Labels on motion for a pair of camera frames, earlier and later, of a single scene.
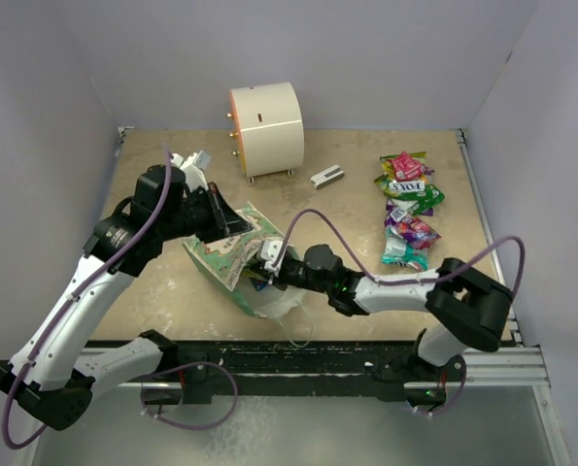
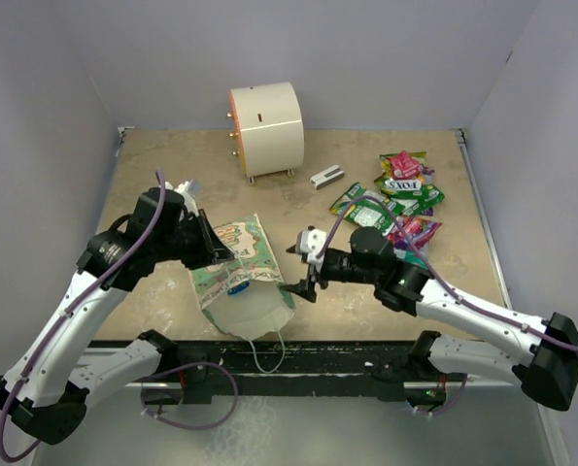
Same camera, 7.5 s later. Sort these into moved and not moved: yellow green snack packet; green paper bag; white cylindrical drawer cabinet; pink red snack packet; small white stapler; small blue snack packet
Moved: green paper bag; small blue snack packet
Not moved: pink red snack packet; small white stapler; yellow green snack packet; white cylindrical drawer cabinet
